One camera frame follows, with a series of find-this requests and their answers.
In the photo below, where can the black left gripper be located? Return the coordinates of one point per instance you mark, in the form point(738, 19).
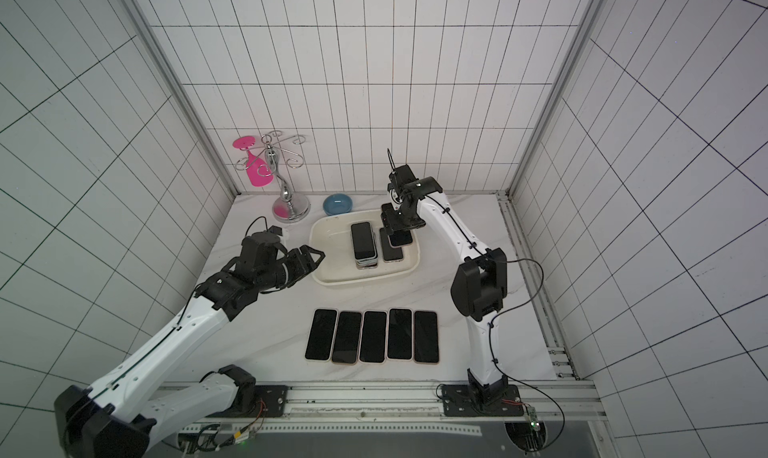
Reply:
point(301, 268)

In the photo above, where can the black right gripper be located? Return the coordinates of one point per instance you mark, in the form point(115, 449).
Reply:
point(395, 222)

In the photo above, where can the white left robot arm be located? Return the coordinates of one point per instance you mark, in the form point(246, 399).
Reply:
point(118, 414)

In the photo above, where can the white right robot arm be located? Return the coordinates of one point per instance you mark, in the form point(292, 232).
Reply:
point(480, 282)

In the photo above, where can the white plastic storage box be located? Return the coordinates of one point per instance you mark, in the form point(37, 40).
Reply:
point(332, 235)

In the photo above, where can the chrome glass holder stand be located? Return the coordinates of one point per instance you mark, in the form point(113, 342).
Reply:
point(291, 206)

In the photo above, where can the blue ceramic bowl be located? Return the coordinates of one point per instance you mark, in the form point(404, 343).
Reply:
point(337, 204)

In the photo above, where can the pink plastic wine glass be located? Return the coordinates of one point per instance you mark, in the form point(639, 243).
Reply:
point(255, 167)

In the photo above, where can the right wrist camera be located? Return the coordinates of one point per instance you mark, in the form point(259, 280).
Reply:
point(400, 179)

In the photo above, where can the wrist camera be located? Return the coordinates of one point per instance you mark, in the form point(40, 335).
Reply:
point(273, 234)
point(400, 179)

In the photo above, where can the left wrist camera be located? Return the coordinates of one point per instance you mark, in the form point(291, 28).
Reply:
point(273, 234)

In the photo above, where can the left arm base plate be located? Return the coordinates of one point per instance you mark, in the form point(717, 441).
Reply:
point(265, 401)

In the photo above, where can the aluminium mounting rail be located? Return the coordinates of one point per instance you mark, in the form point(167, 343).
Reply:
point(349, 406)

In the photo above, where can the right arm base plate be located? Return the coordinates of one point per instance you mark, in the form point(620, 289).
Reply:
point(458, 401)

